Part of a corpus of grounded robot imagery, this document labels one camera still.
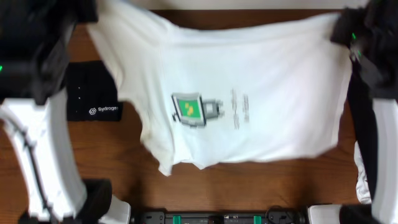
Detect white t-shirt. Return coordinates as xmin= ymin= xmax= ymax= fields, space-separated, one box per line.
xmin=88 ymin=1 xmax=351 ymax=175

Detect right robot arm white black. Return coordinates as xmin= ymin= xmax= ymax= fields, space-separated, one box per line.
xmin=292 ymin=0 xmax=397 ymax=223

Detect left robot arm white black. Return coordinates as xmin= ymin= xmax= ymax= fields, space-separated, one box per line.
xmin=1 ymin=0 xmax=132 ymax=223

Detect folded black shirt with logo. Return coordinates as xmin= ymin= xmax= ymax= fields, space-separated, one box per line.
xmin=65 ymin=60 xmax=123 ymax=121

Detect black garment with red band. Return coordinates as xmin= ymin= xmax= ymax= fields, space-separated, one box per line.
xmin=347 ymin=75 xmax=378 ymax=201

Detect white cloth under pile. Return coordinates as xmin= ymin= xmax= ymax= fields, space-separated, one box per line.
xmin=354 ymin=142 xmax=372 ymax=204

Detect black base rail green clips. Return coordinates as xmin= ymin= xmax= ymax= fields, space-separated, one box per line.
xmin=131 ymin=208 xmax=308 ymax=224

